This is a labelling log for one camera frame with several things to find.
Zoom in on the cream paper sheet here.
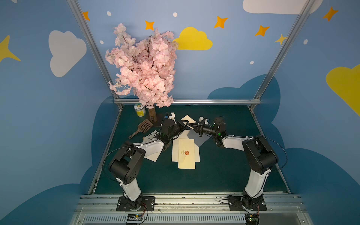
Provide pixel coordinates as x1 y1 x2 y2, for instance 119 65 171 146
172 130 200 163

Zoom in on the brown letter paper front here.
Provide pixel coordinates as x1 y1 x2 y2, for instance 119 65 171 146
181 115 197 129

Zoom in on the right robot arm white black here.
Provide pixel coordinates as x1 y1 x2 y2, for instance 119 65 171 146
189 117 278 209

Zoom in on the white paper sheet left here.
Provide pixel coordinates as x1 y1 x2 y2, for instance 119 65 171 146
142 130 161 162

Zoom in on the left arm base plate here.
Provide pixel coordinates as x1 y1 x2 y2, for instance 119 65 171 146
116 196 155 212

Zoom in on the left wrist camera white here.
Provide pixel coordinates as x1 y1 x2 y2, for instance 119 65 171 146
166 112 176 124

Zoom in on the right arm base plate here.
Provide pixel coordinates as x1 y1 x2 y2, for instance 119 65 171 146
227 194 267 212

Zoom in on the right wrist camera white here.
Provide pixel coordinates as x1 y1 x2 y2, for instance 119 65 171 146
199 117 210 126

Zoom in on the grey envelope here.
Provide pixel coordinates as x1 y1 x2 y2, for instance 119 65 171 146
187 129 210 147

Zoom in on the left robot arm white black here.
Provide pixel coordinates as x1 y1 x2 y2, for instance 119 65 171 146
108 118 189 212

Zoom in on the aluminium frame post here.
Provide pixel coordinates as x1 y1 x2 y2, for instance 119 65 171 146
249 0 316 112
67 0 123 110

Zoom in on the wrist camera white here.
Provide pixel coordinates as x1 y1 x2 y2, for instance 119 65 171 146
166 112 176 124
199 117 210 126

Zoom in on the left small circuit board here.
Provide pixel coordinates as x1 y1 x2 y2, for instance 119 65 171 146
126 214 144 225

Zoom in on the left aluminium frame post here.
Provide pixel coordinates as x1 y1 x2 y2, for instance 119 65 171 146
67 0 123 110

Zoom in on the back horizontal aluminium bar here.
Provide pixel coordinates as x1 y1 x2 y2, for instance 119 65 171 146
113 98 262 105

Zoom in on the brown slotted scoop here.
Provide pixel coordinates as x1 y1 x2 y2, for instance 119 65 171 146
128 119 153 139

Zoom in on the yellow green tin can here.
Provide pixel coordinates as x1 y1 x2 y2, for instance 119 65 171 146
134 103 146 117

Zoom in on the right aluminium frame post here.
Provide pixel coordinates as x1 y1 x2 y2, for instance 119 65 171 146
249 0 316 112

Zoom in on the yellow envelope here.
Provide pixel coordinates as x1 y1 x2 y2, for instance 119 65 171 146
178 139 196 169

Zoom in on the pink cherry blossom tree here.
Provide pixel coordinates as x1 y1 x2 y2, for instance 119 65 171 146
105 23 178 109

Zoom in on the right small circuit board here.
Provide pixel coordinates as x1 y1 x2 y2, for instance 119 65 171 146
245 214 260 225

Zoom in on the small circuit board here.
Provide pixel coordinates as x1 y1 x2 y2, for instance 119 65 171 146
126 214 144 225
245 214 260 225

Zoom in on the aluminium rail base frame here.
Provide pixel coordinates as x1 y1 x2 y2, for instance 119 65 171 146
70 192 313 225

